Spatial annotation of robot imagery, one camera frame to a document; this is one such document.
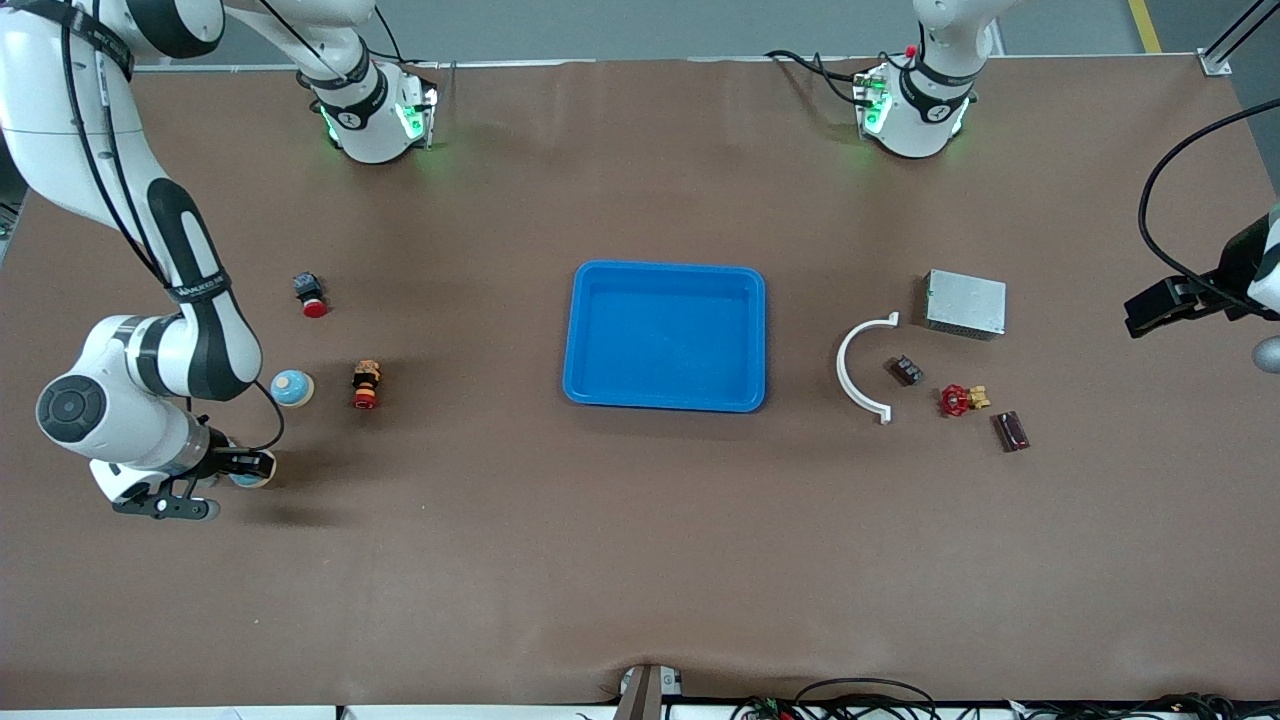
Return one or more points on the white curved plastic bracket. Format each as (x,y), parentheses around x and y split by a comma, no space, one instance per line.
(842,368)

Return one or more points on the red yellow emergency stop button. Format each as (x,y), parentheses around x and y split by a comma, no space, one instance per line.
(366,385)

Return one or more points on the blue plastic tray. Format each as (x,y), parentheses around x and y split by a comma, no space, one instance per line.
(665,335)

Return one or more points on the aluminium frame post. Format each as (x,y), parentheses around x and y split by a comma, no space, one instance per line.
(1215,63)

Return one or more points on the small black electronic module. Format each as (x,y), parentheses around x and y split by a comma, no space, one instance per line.
(906,371)

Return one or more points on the dark brown capacitor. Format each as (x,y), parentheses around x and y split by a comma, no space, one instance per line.
(1011,431)

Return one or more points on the red black push button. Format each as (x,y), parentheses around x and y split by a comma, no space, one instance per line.
(311,298)

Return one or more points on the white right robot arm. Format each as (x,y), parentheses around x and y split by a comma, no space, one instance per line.
(60,120)

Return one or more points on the brass valve red handwheel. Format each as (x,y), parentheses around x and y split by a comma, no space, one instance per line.
(955,401)

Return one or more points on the brown table cover sheet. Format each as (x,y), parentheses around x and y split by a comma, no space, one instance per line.
(640,560)

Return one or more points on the silver metal power supply box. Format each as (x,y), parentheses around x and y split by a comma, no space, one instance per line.
(965,305)

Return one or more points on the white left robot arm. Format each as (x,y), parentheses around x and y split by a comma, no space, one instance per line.
(920,100)

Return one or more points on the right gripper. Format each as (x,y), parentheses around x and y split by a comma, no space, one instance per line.
(222,462)

